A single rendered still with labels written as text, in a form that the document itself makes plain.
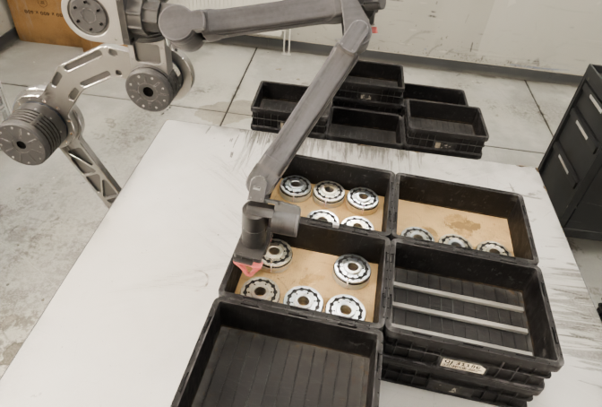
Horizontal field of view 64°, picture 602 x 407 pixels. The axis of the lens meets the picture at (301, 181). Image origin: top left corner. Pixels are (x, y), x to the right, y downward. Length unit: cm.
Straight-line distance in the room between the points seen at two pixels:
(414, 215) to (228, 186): 68
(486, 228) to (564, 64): 328
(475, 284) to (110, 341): 101
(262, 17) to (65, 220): 199
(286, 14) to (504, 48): 362
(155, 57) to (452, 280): 107
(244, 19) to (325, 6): 18
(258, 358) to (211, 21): 77
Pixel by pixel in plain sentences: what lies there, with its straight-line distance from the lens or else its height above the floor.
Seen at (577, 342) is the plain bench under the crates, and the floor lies 70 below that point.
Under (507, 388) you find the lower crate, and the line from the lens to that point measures 133.
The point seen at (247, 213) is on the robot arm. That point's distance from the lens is 103.
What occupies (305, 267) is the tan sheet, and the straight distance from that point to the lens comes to 136.
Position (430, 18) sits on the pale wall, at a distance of 436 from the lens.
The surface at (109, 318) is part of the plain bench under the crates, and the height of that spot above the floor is 70.
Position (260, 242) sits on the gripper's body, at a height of 107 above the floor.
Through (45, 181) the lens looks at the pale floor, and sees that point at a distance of 313.
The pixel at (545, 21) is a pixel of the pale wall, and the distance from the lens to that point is 456.
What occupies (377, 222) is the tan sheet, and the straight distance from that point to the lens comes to 152.
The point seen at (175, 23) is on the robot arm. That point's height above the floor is 146.
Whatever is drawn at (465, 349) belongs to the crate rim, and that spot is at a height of 92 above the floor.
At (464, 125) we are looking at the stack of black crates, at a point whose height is 49.
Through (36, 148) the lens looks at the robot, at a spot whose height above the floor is 88.
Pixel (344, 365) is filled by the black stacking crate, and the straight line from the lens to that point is 121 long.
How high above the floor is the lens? 187
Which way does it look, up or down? 40 degrees down
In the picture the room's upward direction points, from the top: 5 degrees clockwise
